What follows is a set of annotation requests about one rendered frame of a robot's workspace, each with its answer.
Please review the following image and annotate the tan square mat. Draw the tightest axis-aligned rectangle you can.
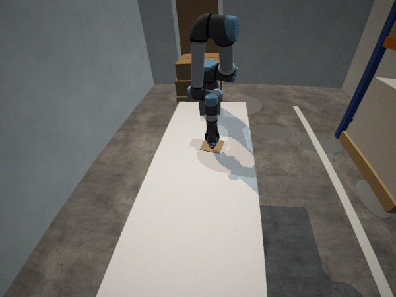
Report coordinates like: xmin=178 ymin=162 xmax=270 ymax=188
xmin=200 ymin=140 xmax=224 ymax=154

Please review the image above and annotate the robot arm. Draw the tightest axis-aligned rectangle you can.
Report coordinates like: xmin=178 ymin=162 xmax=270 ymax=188
xmin=187 ymin=13 xmax=240 ymax=122

